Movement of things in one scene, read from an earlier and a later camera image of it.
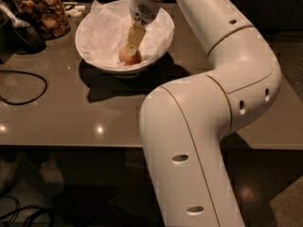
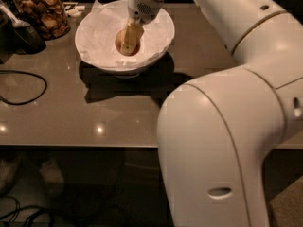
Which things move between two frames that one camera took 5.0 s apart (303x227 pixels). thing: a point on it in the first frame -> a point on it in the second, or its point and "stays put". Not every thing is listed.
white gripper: (142, 12) stays put
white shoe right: (52, 177) stays put
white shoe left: (8, 175) stays put
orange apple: (129, 59) -> (118, 40)
